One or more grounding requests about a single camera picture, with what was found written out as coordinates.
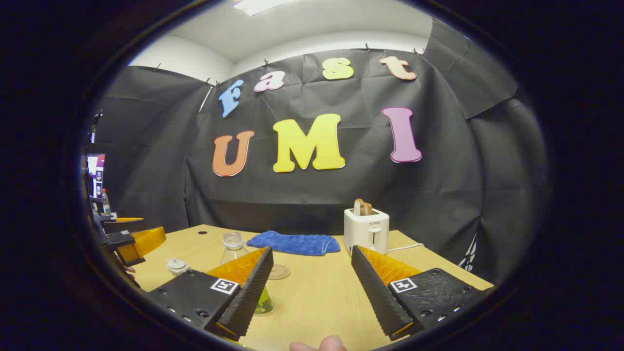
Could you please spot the clear green label water bottle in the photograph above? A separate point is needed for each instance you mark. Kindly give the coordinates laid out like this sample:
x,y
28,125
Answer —
x,y
233,248

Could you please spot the computer monitor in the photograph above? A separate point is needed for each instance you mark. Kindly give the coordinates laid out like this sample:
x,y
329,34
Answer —
x,y
97,175

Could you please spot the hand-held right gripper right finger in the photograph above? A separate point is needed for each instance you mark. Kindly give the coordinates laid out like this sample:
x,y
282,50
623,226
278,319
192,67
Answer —
x,y
378,292

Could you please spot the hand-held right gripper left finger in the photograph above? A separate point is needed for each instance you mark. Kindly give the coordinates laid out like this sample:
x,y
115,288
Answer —
x,y
248,292

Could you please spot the small red cap bottle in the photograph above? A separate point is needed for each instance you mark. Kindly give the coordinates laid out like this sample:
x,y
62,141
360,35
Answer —
x,y
106,204

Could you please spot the white toaster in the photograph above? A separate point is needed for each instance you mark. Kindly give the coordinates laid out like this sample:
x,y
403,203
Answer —
x,y
365,231

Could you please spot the white teacup lid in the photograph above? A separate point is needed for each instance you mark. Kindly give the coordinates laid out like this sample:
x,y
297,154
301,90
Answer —
x,y
176,263

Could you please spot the round brown coaster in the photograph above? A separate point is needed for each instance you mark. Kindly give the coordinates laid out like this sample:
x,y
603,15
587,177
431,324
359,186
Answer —
x,y
282,272

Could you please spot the black backdrop cloth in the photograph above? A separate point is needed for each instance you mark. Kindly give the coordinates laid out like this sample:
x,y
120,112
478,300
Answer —
x,y
341,190

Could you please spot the ceiling light panel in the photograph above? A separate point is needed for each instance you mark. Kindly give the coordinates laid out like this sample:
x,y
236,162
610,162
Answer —
x,y
258,5

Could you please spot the blue towel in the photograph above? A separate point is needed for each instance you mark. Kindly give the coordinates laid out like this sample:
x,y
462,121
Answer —
x,y
297,243

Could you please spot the bread slice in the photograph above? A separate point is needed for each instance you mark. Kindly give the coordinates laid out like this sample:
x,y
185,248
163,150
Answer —
x,y
363,207

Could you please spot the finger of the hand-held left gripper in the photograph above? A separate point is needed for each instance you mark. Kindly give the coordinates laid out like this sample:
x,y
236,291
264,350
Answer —
x,y
141,241
124,220

